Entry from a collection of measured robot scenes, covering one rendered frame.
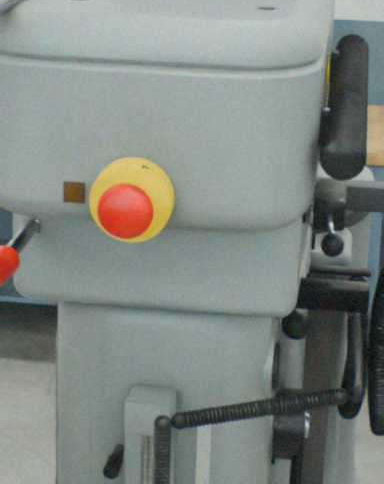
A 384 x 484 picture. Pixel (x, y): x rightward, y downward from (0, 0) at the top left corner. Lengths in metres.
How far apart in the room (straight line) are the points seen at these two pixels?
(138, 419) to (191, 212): 0.24
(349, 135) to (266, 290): 0.17
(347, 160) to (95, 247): 0.24
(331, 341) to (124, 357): 0.51
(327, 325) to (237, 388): 0.47
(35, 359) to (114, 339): 3.94
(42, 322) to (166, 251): 4.35
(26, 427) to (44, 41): 3.67
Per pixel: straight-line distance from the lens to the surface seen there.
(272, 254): 1.10
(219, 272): 1.11
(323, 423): 1.70
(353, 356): 1.18
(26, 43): 0.99
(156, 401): 1.16
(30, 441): 4.51
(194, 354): 1.18
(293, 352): 1.38
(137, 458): 1.18
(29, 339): 5.30
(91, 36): 0.98
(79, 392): 1.22
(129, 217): 0.95
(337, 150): 1.00
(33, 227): 1.11
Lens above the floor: 2.05
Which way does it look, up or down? 18 degrees down
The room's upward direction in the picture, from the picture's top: 2 degrees clockwise
